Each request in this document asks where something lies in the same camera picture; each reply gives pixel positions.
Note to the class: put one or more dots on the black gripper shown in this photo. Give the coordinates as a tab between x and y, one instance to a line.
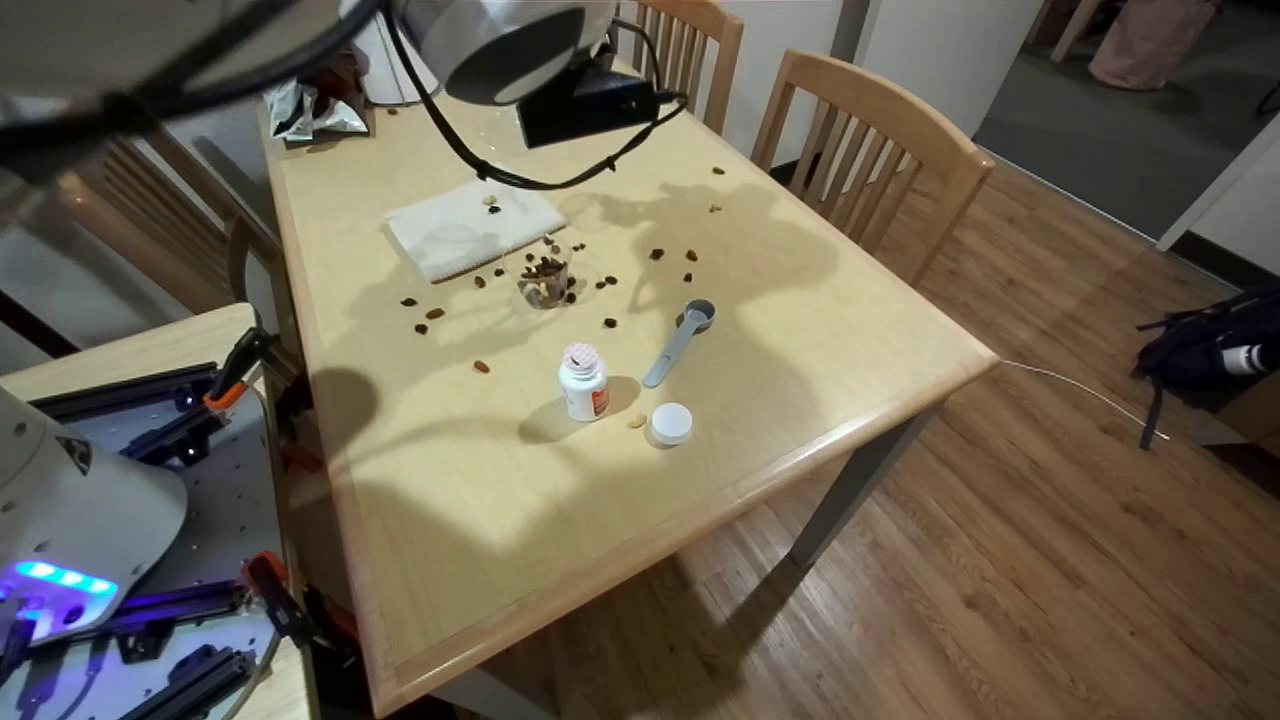
586	101

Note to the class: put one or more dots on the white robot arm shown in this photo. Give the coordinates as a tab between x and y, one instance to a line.
134	64

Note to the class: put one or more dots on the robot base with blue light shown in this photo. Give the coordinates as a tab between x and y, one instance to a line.
79	525

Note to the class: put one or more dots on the scattered nuts on table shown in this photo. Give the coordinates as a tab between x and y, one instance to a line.
482	221

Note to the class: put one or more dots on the folded white cloth napkin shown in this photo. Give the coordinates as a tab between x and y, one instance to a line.
470	226

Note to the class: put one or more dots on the grey measuring scoop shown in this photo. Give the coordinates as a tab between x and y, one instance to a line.
695	316

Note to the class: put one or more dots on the silver snack bag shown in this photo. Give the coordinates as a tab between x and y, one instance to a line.
300	113

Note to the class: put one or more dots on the white pill bottle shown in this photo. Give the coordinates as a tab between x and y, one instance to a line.
580	382

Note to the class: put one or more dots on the wooden chair near right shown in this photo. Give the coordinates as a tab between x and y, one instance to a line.
879	163

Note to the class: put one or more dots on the white bottle cap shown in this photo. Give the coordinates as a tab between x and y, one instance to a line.
669	426

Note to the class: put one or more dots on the wooden chair left side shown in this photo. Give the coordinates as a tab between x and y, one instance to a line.
178	221

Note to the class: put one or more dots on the black bag on floor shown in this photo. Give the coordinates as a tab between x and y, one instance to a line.
1211	351

